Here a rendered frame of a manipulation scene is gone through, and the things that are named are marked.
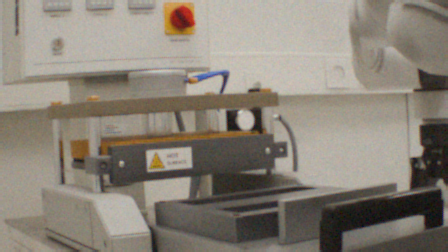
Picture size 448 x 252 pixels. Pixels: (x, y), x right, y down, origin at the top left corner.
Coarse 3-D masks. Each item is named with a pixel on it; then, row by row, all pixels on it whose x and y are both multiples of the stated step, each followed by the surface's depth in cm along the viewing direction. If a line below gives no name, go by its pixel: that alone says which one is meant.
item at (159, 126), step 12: (156, 120) 101; (168, 120) 101; (156, 132) 101; (168, 132) 101; (180, 132) 113; (192, 132) 110; (204, 132) 107; (216, 132) 105; (228, 132) 103; (240, 132) 100; (252, 132) 100; (72, 144) 104; (84, 144) 100; (108, 144) 92; (120, 144) 90; (72, 156) 104; (84, 168) 100
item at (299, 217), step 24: (336, 192) 69; (360, 192) 71; (384, 192) 72; (288, 216) 66; (312, 216) 67; (168, 240) 78; (192, 240) 73; (216, 240) 71; (264, 240) 69; (288, 240) 66; (312, 240) 67; (360, 240) 64; (384, 240) 63; (408, 240) 65; (432, 240) 67
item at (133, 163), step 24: (144, 144) 90; (168, 144) 92; (192, 144) 93; (216, 144) 95; (240, 144) 97; (264, 144) 99; (96, 168) 87; (120, 168) 89; (144, 168) 90; (168, 168) 92; (192, 168) 93; (216, 168) 95; (240, 168) 97; (264, 168) 99
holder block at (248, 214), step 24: (240, 192) 87; (264, 192) 88; (288, 192) 84; (312, 192) 83; (168, 216) 80; (192, 216) 75; (216, 216) 71; (240, 216) 69; (264, 216) 70; (240, 240) 69
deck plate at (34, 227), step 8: (152, 208) 127; (32, 216) 120; (40, 216) 120; (144, 216) 118; (152, 216) 117; (8, 224) 115; (16, 224) 111; (24, 224) 111; (32, 224) 111; (40, 224) 111; (24, 232) 106; (32, 232) 103; (40, 232) 103; (40, 240) 99; (48, 240) 96; (56, 248) 92; (64, 248) 90; (72, 248) 90
